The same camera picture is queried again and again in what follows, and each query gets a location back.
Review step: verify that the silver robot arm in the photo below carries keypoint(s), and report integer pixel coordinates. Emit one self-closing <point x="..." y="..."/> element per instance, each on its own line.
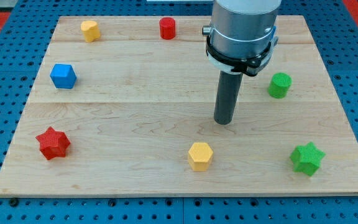
<point x="241" y="35"/>

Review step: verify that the red star block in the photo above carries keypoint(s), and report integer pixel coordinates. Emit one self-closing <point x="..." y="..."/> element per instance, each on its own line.
<point x="53" y="143"/>

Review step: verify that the green star block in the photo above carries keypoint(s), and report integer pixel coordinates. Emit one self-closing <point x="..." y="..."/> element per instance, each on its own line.
<point x="307" y="158"/>

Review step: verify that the yellow hexagon block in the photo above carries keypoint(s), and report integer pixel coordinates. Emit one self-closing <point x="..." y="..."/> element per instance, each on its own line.
<point x="200" y="156"/>

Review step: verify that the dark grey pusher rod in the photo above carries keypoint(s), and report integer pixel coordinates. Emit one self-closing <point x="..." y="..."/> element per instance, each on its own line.
<point x="226" y="98"/>

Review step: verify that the wooden board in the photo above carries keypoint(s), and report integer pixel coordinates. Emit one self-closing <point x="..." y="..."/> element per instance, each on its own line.
<point x="139" y="103"/>

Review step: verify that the red cylinder block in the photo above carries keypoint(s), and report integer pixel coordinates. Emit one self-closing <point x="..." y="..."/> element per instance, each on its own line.
<point x="167" y="27"/>

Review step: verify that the green cylinder block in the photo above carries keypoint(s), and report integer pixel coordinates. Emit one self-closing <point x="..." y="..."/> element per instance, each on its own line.
<point x="279" y="85"/>

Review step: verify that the yellow heart block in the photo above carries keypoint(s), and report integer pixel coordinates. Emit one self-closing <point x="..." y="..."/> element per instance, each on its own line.
<point x="90" y="30"/>

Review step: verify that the blue cube block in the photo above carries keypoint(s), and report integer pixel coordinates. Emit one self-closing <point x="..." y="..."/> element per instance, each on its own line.
<point x="63" y="76"/>

